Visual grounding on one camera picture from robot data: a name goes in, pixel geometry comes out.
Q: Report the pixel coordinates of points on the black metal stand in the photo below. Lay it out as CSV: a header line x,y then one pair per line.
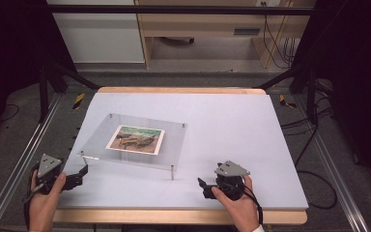
x,y
310,96
43,93

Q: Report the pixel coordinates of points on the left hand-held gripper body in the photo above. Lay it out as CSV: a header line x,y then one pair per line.
x,y
49,164

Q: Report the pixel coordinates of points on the person's left hand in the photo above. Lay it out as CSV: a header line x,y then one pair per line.
x,y
42,209

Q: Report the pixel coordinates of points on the white cabinet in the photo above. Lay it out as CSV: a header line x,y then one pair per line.
x,y
99,38

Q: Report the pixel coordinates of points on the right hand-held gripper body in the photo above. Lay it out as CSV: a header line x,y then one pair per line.
x,y
230,169

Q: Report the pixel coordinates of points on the light wooden desk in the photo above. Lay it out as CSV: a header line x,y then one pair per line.
x,y
206,25

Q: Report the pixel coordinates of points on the clear acrylic photo frame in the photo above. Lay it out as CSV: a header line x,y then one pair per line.
x,y
174,141

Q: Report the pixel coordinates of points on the black metal crossbar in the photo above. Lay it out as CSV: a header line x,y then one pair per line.
x,y
174,9

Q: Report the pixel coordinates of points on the black curtain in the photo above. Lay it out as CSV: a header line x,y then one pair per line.
x,y
9,48
357,64

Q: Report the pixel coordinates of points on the person's right hand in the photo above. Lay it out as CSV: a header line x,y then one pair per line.
x,y
243,212

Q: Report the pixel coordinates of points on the painting print card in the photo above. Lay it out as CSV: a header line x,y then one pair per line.
x,y
136,140

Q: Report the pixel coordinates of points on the aluminium floor rail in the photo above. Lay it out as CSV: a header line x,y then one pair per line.
x,y
331,161
19,161

